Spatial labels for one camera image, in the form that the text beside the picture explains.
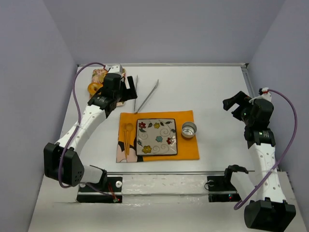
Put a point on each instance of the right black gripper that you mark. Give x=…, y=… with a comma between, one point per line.
x=240, y=106

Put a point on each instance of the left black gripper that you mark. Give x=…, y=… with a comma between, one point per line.
x=127, y=89

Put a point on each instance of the metal serving tongs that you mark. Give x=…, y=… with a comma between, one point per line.
x=145, y=88

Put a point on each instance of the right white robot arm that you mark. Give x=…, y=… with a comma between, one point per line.
x=265, y=205

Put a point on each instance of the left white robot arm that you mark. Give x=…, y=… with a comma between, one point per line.
x=62, y=158

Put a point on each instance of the floral bread tray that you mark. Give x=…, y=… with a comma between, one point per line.
x=98, y=76

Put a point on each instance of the orange plastic fork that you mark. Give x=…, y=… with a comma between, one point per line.
x=125, y=139

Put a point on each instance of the orange plastic spoon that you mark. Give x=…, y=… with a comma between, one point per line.
x=129, y=129

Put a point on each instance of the square floral ceramic plate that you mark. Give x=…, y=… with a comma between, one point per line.
x=156, y=137

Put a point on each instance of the small metal cup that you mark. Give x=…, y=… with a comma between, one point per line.
x=189, y=130

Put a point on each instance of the orange placemat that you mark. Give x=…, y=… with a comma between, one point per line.
x=187, y=148

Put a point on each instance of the ring doughnut bread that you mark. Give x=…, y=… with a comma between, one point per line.
x=93, y=88

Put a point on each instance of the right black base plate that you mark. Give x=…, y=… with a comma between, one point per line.
x=219, y=191

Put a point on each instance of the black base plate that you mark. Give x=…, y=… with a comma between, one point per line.
x=219, y=191
x=111, y=192

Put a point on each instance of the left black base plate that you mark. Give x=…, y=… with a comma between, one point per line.
x=111, y=192

